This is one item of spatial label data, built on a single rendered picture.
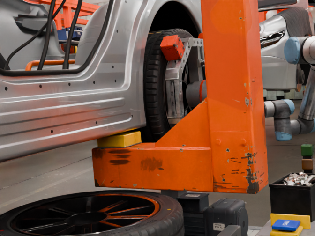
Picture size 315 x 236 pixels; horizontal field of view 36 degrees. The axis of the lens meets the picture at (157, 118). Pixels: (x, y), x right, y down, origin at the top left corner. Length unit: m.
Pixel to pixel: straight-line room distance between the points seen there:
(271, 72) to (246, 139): 3.18
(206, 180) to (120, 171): 0.37
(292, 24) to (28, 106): 3.88
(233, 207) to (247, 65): 0.63
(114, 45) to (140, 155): 0.44
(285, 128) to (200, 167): 0.68
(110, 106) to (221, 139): 0.43
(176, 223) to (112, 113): 0.51
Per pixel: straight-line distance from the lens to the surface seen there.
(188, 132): 1.78
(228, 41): 1.68
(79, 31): 8.63
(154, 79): 2.11
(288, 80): 4.97
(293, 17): 5.10
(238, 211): 2.02
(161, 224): 1.50
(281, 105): 2.31
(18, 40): 4.01
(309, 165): 1.84
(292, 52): 2.15
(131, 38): 2.03
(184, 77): 2.43
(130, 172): 1.90
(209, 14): 1.71
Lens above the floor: 0.94
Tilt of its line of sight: 4 degrees down
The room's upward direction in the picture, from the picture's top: 4 degrees counter-clockwise
